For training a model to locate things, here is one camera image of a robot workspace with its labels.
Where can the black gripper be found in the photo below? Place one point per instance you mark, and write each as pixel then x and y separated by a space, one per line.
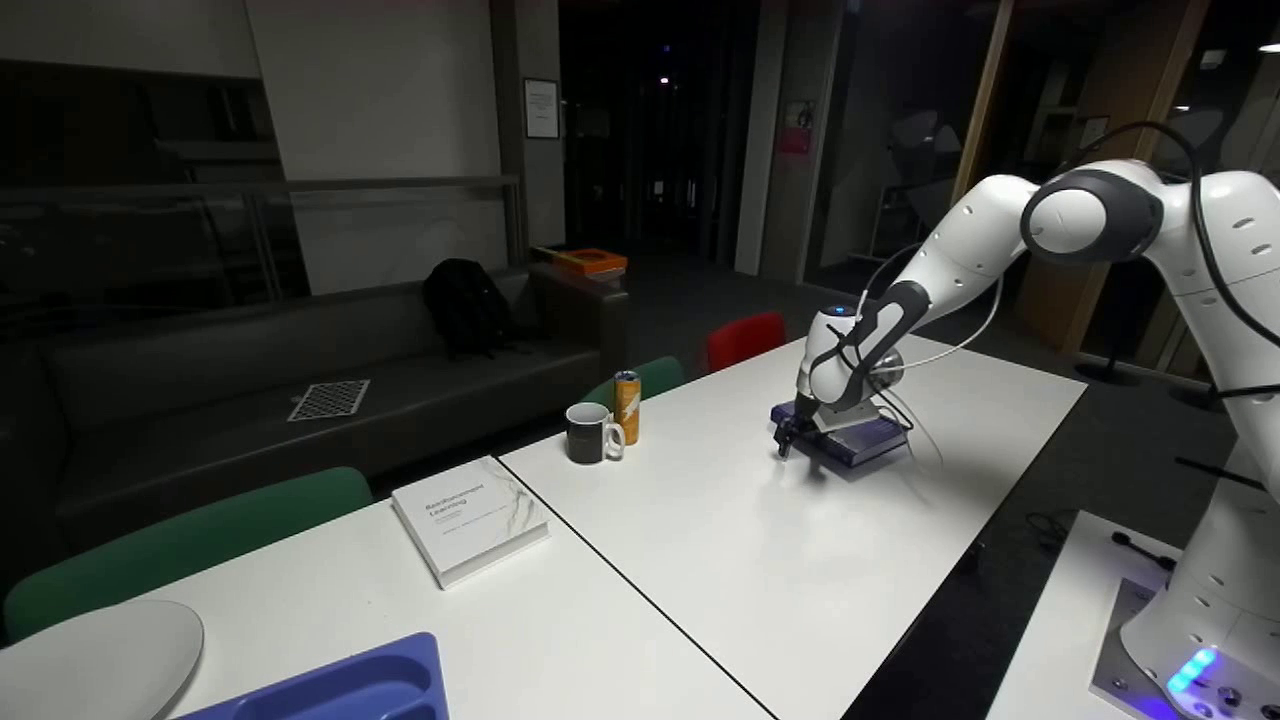
pixel 798 420

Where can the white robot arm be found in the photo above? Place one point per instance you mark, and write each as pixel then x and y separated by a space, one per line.
pixel 973 241

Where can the white closed book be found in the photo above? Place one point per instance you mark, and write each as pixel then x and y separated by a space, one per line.
pixel 469 521

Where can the small green chair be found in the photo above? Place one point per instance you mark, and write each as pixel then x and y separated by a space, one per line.
pixel 661 377

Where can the orange drink can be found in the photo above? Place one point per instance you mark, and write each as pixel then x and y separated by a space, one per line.
pixel 625 404

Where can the dark side cabinet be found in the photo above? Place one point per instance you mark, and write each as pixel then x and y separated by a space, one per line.
pixel 584 315

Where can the orange box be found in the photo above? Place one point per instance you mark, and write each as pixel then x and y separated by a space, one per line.
pixel 584 260

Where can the black backpack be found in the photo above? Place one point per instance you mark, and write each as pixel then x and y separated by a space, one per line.
pixel 465 304

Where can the blue plastic tray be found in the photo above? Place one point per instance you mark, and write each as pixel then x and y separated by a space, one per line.
pixel 342 687

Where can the dark sofa bench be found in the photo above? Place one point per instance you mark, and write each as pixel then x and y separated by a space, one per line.
pixel 203 385

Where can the white round plate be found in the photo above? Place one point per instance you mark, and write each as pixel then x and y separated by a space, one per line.
pixel 94 663

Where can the red wall sign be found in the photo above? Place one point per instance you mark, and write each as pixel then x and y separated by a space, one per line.
pixel 794 138

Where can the white wall notice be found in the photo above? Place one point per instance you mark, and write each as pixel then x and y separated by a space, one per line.
pixel 540 111

